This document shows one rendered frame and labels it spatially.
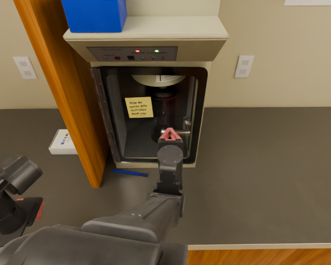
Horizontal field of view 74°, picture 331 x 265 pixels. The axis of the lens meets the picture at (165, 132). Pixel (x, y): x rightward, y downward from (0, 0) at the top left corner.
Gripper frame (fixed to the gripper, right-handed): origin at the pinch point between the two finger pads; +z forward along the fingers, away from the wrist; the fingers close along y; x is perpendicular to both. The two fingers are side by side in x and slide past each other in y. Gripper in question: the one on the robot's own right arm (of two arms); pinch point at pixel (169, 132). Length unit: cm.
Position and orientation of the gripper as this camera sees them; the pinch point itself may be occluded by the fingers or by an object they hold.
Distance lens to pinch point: 67.6
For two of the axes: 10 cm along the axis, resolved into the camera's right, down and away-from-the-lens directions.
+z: 0.0, -7.0, 7.2
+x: -10.0, 0.0, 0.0
